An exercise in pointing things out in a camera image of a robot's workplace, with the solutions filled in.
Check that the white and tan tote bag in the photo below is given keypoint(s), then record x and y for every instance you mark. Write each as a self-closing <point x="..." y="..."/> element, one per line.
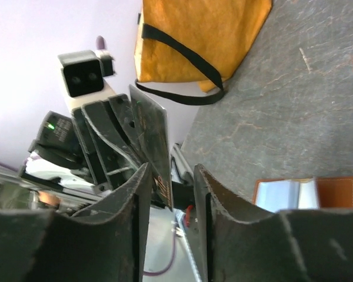
<point x="195" y="41"/>

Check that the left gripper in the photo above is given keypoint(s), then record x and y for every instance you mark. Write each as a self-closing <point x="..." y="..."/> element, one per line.
<point x="109" y="142"/>

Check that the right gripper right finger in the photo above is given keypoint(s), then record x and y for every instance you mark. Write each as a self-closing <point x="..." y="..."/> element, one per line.
<point x="243" y="242"/>

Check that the brown leather card holder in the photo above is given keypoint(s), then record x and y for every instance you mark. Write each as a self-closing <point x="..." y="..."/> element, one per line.
<point x="274" y="195"/>

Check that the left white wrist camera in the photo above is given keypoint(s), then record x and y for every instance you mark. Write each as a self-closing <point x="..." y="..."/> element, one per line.
<point x="83" y="76"/>

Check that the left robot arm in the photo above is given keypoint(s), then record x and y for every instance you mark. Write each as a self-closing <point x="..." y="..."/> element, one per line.
<point x="83" y="158"/>

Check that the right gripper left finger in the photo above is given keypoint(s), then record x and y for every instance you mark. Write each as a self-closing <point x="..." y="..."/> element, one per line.
<point x="104" y="242"/>

